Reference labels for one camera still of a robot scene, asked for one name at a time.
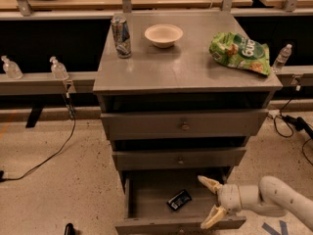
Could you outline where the green snack bag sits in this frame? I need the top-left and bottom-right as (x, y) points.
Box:
(208, 32), (271, 76)

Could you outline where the black object floor bottom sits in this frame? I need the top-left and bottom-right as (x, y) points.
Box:
(64, 223), (75, 235)

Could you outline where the grey wooden drawer cabinet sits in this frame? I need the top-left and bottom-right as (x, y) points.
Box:
(92, 10), (284, 194)

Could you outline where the grey open bottom drawer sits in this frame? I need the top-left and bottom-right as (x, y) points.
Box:
(113, 168), (247, 235)

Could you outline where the dark blue rxbar wrapper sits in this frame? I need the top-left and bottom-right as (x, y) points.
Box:
(166, 189), (192, 212)

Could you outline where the clear water bottle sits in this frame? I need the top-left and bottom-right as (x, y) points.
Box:
(272, 44), (292, 72)

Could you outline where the grey top drawer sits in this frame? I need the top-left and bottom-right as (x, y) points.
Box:
(101, 109), (268, 141)

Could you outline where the grey middle drawer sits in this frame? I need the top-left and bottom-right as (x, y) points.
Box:
(112, 147), (246, 171)

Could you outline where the clear pump bottle far left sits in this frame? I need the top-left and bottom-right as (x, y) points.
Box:
(1, 56), (22, 79)

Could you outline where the black floor cable left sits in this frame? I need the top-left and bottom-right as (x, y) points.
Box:
(0, 81), (77, 183)

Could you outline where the grey metal rail shelf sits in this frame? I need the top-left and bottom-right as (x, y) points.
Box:
(0, 71), (97, 96)

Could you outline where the tall drink can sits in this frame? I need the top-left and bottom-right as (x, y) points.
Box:
(111, 16), (131, 58)

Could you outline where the white paper bowl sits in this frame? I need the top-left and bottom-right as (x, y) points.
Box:
(145, 24), (183, 49)

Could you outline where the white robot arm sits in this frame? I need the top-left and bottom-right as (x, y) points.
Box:
(198, 175), (313, 231)

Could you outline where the clear pump bottle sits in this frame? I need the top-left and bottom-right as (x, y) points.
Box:
(50, 56), (68, 80)
(1, 56), (22, 79)

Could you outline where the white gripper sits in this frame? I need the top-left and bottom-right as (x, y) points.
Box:
(198, 175), (242, 229)

